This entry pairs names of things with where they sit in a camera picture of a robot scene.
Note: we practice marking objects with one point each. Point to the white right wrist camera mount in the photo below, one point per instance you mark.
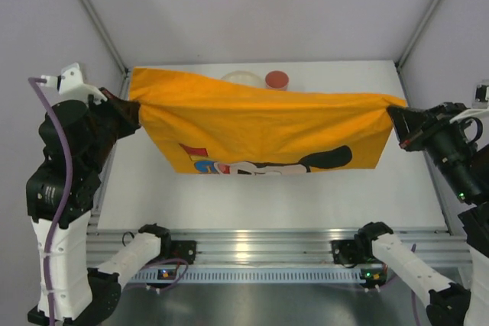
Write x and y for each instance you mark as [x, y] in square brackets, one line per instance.
[479, 108]

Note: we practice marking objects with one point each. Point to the right aluminium frame post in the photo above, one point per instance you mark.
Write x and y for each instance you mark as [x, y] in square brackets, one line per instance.
[421, 27]

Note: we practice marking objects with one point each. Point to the pink plastic cup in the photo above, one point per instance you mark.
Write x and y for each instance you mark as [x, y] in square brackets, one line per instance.
[277, 80]

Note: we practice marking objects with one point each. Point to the aluminium frame post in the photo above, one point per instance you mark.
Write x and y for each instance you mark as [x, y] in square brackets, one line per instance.
[421, 27]
[103, 34]

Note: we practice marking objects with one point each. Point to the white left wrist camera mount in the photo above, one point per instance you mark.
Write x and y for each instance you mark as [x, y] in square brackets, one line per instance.
[71, 85]

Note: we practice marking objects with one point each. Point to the orange cartoon print cloth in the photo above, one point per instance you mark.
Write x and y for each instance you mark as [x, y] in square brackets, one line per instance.
[208, 126]

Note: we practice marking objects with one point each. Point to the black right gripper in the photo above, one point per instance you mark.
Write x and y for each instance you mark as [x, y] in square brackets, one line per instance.
[416, 127]

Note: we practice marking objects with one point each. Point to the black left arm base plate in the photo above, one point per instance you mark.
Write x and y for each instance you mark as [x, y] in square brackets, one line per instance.
[184, 250]

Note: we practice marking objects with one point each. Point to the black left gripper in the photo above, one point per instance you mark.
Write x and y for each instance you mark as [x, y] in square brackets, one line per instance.
[115, 114]

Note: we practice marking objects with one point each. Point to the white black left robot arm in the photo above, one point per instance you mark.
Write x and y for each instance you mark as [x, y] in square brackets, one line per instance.
[78, 136]

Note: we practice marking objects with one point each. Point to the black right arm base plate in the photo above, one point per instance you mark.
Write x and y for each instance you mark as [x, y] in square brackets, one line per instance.
[345, 253]

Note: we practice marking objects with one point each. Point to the aluminium mounting rail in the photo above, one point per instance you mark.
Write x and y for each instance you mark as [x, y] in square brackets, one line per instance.
[219, 248]

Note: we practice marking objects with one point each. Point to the left aluminium frame post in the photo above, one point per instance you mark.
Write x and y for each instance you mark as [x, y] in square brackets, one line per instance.
[103, 34]

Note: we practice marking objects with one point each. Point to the perforated grey cable duct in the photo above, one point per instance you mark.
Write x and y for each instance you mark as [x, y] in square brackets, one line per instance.
[258, 275]

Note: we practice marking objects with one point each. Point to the cream round plate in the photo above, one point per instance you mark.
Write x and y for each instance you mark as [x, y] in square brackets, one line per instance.
[245, 78]

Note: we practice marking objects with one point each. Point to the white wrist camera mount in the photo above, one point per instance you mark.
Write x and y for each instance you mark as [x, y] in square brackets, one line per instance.
[479, 108]
[71, 85]

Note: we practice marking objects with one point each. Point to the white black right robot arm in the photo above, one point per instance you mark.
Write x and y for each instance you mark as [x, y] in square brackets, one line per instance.
[446, 301]

